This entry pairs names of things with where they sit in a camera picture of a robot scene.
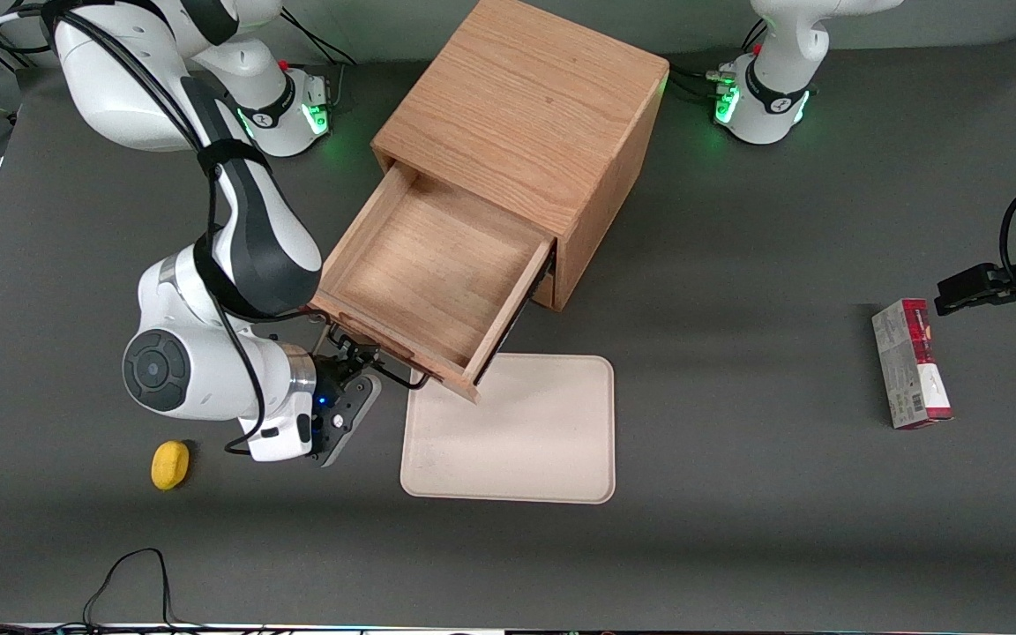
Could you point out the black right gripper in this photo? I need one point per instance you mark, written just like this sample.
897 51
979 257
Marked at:
328 373

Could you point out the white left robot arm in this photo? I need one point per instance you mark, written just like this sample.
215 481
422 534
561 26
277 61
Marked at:
777 88

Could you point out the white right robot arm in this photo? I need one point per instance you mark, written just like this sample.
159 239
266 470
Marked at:
252 229

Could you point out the wooden drawer cabinet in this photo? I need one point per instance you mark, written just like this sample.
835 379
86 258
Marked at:
517 97

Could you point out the red and grey carton box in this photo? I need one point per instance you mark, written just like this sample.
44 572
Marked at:
909 366

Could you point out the cream plastic tray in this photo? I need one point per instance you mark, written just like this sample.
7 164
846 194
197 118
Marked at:
517 432

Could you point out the yellow toy lemon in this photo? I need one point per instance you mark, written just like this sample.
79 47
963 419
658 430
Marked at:
169 465

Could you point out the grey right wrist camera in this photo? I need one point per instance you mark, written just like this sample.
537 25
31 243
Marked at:
354 410

